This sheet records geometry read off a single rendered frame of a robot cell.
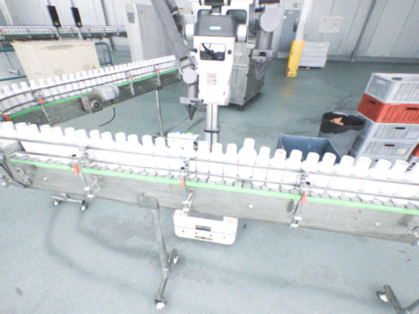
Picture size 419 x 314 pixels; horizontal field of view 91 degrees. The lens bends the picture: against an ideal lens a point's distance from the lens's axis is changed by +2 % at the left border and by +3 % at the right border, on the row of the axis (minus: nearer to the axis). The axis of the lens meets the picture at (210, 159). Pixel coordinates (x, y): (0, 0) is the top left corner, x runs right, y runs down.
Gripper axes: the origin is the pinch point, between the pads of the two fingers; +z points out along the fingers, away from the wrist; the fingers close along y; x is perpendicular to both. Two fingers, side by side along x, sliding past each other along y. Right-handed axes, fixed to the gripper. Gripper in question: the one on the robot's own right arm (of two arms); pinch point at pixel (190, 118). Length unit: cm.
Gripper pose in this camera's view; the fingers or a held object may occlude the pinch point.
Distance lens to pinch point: 100.1
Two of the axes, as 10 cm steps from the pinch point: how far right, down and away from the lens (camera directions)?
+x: 1.4, -2.3, 9.6
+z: -0.8, 9.7, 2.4
